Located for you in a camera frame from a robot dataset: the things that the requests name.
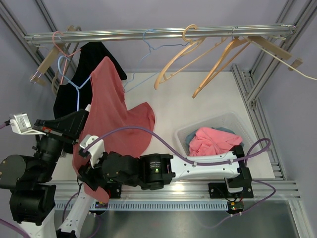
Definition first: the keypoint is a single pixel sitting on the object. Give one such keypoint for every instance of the aluminium hanging rail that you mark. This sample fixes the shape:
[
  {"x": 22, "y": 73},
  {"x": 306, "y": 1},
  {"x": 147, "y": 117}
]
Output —
[{"x": 279, "y": 30}]

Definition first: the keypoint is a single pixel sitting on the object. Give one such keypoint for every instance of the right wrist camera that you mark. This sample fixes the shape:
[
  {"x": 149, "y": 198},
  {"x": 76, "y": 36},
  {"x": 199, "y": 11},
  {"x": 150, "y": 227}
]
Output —
[{"x": 92, "y": 147}]

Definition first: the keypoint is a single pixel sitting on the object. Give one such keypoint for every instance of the dark pink t shirt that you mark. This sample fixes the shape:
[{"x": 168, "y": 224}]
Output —
[{"x": 108, "y": 112}]

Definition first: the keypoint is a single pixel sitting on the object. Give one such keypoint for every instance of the left pale wooden hanger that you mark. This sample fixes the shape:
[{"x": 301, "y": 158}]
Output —
[{"x": 48, "y": 61}]

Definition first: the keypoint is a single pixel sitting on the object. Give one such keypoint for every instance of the pink wire hanger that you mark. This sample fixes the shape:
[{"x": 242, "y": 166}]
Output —
[{"x": 68, "y": 57}]

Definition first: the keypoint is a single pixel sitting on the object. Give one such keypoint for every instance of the orange wooden hanger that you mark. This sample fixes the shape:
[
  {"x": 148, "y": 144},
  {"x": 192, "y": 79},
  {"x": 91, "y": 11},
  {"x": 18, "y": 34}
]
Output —
[{"x": 236, "y": 42}]

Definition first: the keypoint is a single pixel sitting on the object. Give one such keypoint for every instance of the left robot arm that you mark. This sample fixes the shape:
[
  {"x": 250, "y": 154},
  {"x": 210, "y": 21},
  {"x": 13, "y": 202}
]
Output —
[{"x": 32, "y": 198}]

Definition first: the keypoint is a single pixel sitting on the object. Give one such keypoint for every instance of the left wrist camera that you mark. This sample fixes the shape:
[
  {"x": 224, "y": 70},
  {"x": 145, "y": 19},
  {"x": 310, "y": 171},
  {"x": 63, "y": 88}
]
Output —
[{"x": 21, "y": 125}]

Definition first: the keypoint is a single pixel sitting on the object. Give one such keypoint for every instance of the pale flat wooden hanger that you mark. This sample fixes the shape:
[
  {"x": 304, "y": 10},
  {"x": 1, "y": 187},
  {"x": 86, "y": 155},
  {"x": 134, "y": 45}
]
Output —
[{"x": 277, "y": 53}]

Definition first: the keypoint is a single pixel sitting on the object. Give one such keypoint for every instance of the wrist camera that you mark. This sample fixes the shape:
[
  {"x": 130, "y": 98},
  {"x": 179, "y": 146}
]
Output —
[
  {"x": 92, "y": 147},
  {"x": 21, "y": 125}
]

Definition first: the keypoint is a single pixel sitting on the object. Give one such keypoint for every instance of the light wooden hanger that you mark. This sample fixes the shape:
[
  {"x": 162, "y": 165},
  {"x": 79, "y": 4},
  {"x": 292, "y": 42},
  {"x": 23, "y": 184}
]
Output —
[{"x": 193, "y": 44}]

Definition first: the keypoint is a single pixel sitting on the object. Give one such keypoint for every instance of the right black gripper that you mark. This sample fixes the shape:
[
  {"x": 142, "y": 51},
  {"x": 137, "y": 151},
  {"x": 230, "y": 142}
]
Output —
[{"x": 90, "y": 175}]

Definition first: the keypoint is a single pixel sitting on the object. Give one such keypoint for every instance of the blue t shirt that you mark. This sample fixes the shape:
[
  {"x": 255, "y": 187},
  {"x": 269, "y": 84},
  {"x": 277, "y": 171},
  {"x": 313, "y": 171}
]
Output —
[{"x": 190, "y": 136}]

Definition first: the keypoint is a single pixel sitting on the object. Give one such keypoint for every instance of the white cable duct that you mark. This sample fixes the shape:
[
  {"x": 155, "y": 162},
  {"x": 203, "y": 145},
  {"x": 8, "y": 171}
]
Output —
[{"x": 116, "y": 205}]

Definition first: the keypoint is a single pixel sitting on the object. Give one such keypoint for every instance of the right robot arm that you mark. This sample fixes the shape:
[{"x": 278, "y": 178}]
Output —
[{"x": 154, "y": 171}]

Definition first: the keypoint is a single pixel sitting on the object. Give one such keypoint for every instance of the white plastic basket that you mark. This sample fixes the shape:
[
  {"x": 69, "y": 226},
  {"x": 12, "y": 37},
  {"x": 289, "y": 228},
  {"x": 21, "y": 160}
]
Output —
[{"x": 228, "y": 120}]

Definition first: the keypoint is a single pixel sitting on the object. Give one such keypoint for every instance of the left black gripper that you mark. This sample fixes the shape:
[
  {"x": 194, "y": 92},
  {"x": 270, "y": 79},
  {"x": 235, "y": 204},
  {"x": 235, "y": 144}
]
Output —
[{"x": 66, "y": 128}]

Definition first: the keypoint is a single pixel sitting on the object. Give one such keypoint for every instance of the light pink t shirt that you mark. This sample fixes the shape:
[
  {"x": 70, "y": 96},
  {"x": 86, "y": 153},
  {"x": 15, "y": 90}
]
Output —
[{"x": 210, "y": 141}]

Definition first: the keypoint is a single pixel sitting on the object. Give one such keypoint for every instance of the front aluminium rail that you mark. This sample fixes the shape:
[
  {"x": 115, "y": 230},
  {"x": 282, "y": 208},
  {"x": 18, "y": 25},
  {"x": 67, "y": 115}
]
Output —
[{"x": 188, "y": 190}]

